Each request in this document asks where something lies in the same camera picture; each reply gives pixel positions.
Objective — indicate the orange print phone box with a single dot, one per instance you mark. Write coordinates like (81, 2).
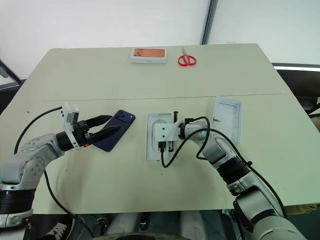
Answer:
(148, 55)

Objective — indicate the white phone box base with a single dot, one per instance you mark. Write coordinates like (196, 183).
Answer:
(152, 150)

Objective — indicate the blue phone box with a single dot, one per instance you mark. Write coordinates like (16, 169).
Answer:
(228, 117)

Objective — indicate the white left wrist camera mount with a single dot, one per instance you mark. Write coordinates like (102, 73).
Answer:
(68, 117)

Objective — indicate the black sneaker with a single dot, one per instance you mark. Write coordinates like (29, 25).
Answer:
(58, 228)

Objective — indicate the grey metal frame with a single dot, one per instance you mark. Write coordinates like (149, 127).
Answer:
(8, 75)

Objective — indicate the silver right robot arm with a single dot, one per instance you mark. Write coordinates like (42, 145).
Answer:
(250, 190)

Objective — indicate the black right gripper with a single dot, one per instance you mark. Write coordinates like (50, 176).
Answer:
(170, 142)

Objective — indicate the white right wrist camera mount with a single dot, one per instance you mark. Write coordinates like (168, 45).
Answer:
(163, 131)

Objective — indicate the white rounded robot leg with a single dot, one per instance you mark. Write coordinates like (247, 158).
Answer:
(123, 223)
(193, 223)

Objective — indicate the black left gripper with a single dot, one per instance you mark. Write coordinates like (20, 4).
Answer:
(81, 132)

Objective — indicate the dark blue smartphone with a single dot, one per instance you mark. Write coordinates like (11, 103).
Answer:
(122, 120)

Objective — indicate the grey window frame post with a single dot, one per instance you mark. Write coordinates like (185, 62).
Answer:
(209, 22)

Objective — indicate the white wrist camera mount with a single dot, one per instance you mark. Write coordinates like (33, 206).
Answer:
(68, 117)
(163, 131)

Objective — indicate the dark furniture with light strip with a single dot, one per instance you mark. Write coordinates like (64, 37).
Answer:
(300, 82)

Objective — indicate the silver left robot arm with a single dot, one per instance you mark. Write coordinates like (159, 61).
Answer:
(27, 160)

